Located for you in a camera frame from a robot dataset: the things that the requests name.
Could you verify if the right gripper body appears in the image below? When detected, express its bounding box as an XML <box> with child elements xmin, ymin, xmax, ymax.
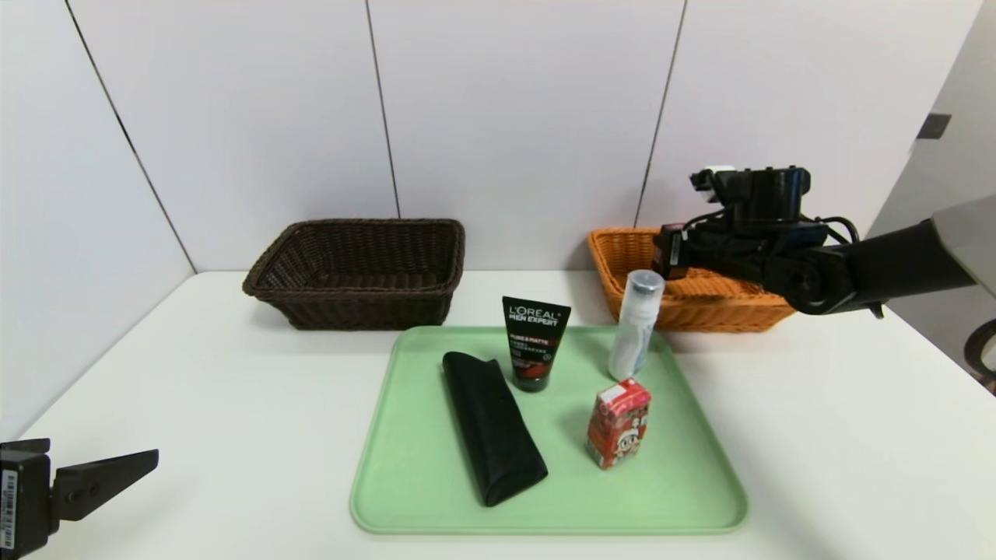
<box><xmin>651</xmin><ymin>222</ymin><xmax>737</xmax><ymax>281</ymax></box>

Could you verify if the black face wash tube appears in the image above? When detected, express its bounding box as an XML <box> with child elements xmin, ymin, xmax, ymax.
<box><xmin>502</xmin><ymin>296</ymin><xmax>572</xmax><ymax>393</ymax></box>

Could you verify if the black glasses case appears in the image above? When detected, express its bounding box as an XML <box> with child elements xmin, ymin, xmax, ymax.
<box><xmin>442</xmin><ymin>351</ymin><xmax>549</xmax><ymax>507</ymax></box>

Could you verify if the orange wicker basket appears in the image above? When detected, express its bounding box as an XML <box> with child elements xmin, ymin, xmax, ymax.
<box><xmin>587</xmin><ymin>227</ymin><xmax>798</xmax><ymax>334</ymax></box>

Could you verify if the dark brown wicker basket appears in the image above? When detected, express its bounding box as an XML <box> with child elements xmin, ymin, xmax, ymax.
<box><xmin>243</xmin><ymin>219</ymin><xmax>466</xmax><ymax>331</ymax></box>

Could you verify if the white bottle grey cap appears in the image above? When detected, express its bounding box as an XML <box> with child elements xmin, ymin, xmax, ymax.
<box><xmin>607</xmin><ymin>269</ymin><xmax>666</xmax><ymax>382</ymax></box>

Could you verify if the red milk drink carton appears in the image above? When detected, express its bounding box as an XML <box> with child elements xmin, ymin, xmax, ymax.
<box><xmin>585</xmin><ymin>378</ymin><xmax>652</xmax><ymax>470</ymax></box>

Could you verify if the light green plastic tray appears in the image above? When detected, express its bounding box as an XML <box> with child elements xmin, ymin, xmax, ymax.
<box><xmin>350</xmin><ymin>326</ymin><xmax>749</xmax><ymax>534</ymax></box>

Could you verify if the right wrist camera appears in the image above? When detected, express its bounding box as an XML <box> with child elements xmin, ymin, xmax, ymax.
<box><xmin>690</xmin><ymin>166</ymin><xmax>740</xmax><ymax>191</ymax></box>

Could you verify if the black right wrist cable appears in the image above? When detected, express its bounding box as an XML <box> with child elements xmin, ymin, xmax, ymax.
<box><xmin>813</xmin><ymin>215</ymin><xmax>861</xmax><ymax>247</ymax></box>

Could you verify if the black right arm cable loop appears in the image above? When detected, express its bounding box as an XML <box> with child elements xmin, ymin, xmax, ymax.
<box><xmin>963</xmin><ymin>319</ymin><xmax>996</xmax><ymax>388</ymax></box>

